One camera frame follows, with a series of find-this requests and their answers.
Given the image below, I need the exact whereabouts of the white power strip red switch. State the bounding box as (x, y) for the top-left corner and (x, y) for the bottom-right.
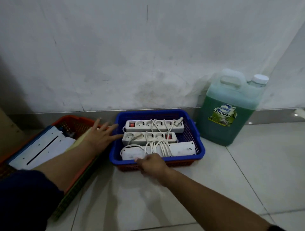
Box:
(122, 131), (179, 146)
(123, 118), (185, 133)

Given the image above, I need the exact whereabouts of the green plastic basket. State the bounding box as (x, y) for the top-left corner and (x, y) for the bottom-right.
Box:
(51, 156), (103, 222)

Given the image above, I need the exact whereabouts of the clear yellowish tape roll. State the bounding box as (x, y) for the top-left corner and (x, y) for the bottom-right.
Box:
(66, 133), (89, 151)

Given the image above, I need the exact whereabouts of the blue plastic basket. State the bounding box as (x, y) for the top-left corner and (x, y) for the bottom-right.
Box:
(109, 109), (206, 167)

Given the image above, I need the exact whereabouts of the white cord-wrapped power strip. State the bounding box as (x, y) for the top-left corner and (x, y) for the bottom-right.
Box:
(120, 140), (196, 160)

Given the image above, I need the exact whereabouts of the person's black left sleeve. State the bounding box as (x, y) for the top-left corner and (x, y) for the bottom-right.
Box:
(0, 169), (65, 231)

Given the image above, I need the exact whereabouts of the blue framed white board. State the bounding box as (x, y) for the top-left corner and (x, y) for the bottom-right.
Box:
(6, 125), (77, 171)

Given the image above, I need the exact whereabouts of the person's right forearm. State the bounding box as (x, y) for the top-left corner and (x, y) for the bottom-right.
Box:
(157, 168), (275, 231)

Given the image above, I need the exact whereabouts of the brown cardboard panel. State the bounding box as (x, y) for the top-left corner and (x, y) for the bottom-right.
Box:
(0, 106), (27, 159)

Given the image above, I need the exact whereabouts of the green dish soap jug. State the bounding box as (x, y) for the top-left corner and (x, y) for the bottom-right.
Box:
(196, 68), (270, 147)

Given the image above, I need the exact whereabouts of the person's left hand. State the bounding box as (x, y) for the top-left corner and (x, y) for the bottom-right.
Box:
(83, 117), (124, 155)

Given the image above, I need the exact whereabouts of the person's right hand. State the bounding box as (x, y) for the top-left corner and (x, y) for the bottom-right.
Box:
(135, 153), (170, 177)

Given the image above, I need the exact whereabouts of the red plastic basket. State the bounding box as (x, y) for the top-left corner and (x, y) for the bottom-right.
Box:
(115, 159), (199, 172)
(0, 115), (100, 195)

